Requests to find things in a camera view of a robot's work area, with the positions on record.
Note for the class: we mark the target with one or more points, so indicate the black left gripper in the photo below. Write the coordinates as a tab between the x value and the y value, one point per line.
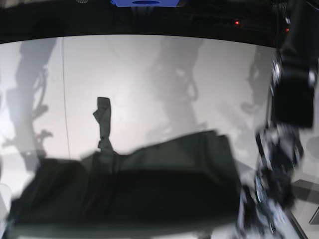
262	208

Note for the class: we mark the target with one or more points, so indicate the dark green t-shirt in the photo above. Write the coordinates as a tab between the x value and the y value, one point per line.
187	180

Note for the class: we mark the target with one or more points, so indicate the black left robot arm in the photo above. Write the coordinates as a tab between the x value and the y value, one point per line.
290	106

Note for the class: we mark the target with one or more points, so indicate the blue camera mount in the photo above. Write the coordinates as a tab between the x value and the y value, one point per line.
141	3

